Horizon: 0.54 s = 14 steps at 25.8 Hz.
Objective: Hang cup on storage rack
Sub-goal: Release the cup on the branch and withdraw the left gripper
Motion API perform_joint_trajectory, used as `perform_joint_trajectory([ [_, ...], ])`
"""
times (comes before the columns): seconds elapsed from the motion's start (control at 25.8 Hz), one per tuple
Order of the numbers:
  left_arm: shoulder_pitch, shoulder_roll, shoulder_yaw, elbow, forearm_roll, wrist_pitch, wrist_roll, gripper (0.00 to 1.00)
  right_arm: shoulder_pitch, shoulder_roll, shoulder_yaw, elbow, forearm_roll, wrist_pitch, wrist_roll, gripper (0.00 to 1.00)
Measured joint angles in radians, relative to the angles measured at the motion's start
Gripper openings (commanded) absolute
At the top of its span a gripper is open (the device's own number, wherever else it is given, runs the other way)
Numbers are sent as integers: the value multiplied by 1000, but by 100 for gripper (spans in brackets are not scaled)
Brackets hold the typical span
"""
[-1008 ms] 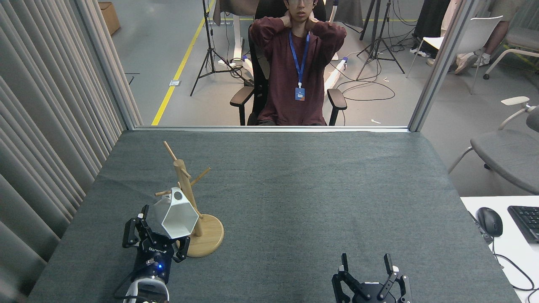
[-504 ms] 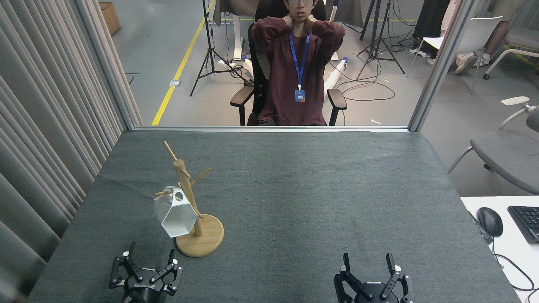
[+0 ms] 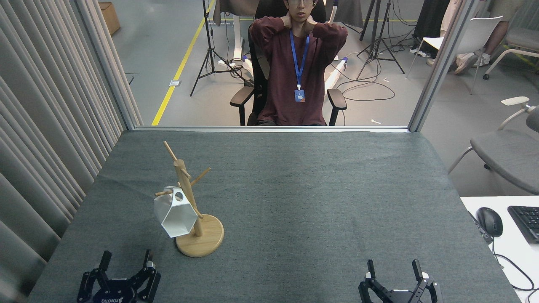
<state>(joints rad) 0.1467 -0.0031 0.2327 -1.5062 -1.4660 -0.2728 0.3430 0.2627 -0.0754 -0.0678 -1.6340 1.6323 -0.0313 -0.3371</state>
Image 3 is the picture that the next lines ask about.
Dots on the person's left hand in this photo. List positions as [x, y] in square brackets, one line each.
[310, 22]

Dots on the black keyboard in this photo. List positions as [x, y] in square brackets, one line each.
[526, 223]

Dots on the black tripod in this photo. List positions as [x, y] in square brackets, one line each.
[207, 25]
[381, 33]

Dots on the grey chair with white frame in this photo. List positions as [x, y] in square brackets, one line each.
[522, 38]
[509, 155]

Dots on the silver table edge rail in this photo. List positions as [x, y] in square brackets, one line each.
[294, 128]

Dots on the black flat device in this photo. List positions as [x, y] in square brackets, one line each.
[482, 233]

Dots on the white-legged desk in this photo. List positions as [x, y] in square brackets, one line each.
[237, 38]

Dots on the silver floor socket plate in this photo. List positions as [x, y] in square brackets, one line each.
[175, 83]

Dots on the white desk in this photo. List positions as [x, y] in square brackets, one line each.
[518, 252]

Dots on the person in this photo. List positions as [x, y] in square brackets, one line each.
[431, 21]
[278, 75]
[465, 63]

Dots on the white hexagonal cup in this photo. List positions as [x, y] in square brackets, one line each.
[177, 219]

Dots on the black office chair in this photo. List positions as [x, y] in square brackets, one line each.
[261, 97]

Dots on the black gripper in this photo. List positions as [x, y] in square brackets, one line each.
[402, 297]
[116, 292]

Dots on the black-framed glasses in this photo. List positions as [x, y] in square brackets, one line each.
[301, 2]

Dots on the silver post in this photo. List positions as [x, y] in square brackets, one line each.
[438, 71]
[107, 63]

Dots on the wooden cup rack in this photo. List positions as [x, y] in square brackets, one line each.
[204, 244]

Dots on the pale grey curtain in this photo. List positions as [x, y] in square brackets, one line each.
[42, 105]

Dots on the cardboard box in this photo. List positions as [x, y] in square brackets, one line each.
[110, 17]

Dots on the person's right hand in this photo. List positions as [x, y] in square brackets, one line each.
[288, 19]

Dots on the black computer mouse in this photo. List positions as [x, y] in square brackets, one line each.
[489, 221]

